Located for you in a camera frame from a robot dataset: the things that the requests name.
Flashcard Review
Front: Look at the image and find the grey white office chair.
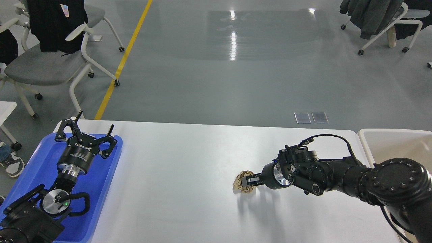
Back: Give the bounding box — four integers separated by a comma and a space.
1, 23, 120, 119

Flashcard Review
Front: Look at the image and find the far grey office chair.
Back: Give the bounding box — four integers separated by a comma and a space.
14, 0, 125, 53

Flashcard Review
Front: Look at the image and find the beige plastic bin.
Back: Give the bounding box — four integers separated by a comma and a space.
357, 128, 432, 243

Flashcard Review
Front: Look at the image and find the white chair right background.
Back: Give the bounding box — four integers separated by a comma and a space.
341, 1, 430, 56

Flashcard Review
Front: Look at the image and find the left floor socket plate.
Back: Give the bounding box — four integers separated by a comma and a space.
294, 112, 311, 124

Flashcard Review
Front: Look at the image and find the brown paper ball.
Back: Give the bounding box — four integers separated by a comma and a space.
233, 170, 255, 194

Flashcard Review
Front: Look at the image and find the blue plastic tray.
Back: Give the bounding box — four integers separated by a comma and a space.
1, 133, 123, 243

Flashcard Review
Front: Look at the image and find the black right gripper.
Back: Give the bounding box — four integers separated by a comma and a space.
246, 162, 291, 189

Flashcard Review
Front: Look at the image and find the right floor socket plate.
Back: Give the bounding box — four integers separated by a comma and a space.
312, 112, 329, 124

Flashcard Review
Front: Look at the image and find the dark grey hanging jacket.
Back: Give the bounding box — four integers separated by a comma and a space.
340, 0, 403, 39

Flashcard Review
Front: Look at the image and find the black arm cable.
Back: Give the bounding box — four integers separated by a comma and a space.
297, 134, 358, 166

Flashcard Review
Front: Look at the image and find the grey white sneaker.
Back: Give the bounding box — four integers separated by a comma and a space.
0, 151, 26, 178

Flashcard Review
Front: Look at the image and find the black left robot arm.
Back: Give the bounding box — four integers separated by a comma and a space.
1, 112, 123, 243

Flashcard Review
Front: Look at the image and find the yellow floor tape line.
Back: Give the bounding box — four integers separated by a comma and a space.
94, 0, 153, 120

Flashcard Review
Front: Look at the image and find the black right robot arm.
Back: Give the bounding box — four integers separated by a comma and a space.
241, 145, 432, 243

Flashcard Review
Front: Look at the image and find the black jacket on chair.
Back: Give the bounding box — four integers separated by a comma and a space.
25, 0, 88, 54

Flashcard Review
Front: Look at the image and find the person in black clothes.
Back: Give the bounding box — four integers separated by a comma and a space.
387, 0, 432, 48

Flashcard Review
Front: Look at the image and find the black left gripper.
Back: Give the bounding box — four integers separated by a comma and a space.
55, 111, 118, 177

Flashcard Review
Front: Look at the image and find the floor socket plate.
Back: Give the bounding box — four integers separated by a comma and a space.
312, 112, 329, 124
294, 112, 311, 124

